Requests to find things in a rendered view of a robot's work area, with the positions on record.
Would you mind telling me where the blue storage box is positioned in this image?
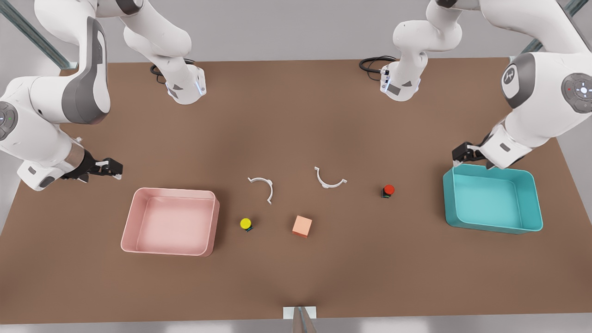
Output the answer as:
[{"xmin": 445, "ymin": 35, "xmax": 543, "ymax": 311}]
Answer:
[{"xmin": 443, "ymin": 164, "xmax": 543, "ymax": 234}]

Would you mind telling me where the pink storage box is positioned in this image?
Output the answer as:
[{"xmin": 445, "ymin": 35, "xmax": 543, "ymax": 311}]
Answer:
[{"xmin": 121, "ymin": 187, "xmax": 220, "ymax": 257}]

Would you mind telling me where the white curved clip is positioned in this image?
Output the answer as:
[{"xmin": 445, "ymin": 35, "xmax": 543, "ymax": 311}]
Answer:
[
  {"xmin": 314, "ymin": 166, "xmax": 348, "ymax": 190},
  {"xmin": 247, "ymin": 177, "xmax": 274, "ymax": 204}
]

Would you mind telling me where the orange cube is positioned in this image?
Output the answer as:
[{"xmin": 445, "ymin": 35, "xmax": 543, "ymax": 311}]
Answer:
[{"xmin": 292, "ymin": 215, "xmax": 313, "ymax": 239}]

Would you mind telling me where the black cable loop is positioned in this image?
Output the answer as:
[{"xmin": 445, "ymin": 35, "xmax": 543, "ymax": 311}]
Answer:
[
  {"xmin": 150, "ymin": 58, "xmax": 196, "ymax": 85},
  {"xmin": 359, "ymin": 56, "xmax": 399, "ymax": 74}
]

